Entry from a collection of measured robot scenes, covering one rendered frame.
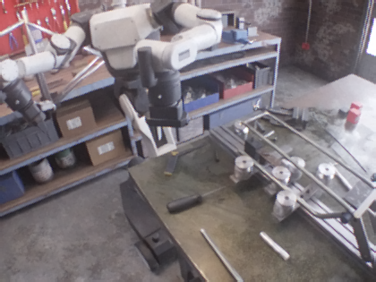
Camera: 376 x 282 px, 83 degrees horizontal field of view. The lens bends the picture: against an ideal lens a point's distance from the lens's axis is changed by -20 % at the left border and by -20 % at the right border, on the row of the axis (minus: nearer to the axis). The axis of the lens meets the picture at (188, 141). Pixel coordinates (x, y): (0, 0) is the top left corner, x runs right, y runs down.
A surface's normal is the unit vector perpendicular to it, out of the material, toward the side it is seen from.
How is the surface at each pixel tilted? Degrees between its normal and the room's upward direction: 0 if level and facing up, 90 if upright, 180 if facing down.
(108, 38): 84
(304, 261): 0
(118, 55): 84
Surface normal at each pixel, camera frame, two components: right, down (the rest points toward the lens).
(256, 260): -0.04, -0.79
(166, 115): -0.18, 0.60
